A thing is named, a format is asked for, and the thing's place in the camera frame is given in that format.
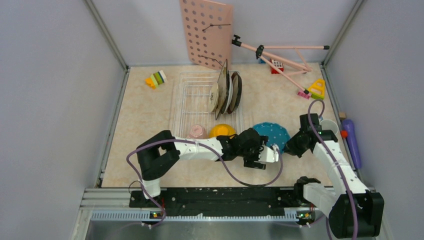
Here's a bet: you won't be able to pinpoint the blue rimmed bowl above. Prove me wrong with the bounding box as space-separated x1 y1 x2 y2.
252 122 291 154

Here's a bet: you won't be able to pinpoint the blue white mug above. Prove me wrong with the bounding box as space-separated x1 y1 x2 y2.
320 119 340 134

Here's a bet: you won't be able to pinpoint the orange yellow bowl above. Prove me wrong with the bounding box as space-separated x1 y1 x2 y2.
208 123 236 138

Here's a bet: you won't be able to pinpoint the white plate red characters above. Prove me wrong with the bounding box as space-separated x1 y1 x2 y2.
220 74 234 114

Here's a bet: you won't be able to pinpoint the white pink handled cup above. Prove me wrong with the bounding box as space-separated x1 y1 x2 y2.
187 124 208 139

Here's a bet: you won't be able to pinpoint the dark red rimmed plate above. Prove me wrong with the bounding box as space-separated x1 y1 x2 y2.
227 71 243 114

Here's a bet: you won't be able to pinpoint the small cream saucer plate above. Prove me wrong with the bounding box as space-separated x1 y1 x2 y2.
208 82 220 113

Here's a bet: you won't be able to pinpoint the square floral plate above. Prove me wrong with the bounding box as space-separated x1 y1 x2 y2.
214 59 230 120

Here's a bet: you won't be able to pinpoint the white wire dish rack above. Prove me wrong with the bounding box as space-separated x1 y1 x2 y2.
169 71 245 138

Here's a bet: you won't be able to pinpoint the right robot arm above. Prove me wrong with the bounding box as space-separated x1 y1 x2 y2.
284 113 385 239

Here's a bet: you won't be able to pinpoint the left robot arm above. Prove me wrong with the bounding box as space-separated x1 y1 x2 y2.
136 128 279 207

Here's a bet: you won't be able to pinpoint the pink toy block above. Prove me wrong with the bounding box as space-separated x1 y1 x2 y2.
297 89 312 99

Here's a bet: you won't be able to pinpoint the yellow green toy block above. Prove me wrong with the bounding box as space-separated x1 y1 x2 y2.
307 78 326 100

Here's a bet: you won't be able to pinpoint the red white toy block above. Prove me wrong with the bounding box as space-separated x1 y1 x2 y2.
269 58 284 74

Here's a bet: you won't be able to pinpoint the pink folding tripod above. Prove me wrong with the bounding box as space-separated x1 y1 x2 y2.
231 34 330 95

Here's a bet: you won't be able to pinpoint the stacked colourful toy blocks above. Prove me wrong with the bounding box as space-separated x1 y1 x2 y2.
145 70 167 89

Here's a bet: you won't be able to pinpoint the pink pegboard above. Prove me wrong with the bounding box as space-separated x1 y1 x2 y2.
179 0 234 71

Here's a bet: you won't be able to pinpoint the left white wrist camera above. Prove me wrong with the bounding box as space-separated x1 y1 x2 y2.
258 144 280 164

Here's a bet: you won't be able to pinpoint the purple handled tool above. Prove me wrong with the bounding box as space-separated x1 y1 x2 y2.
341 118 362 169

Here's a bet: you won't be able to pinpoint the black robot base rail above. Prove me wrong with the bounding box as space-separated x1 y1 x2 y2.
129 187 321 225

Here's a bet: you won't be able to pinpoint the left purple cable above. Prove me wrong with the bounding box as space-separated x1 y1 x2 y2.
125 139 284 229

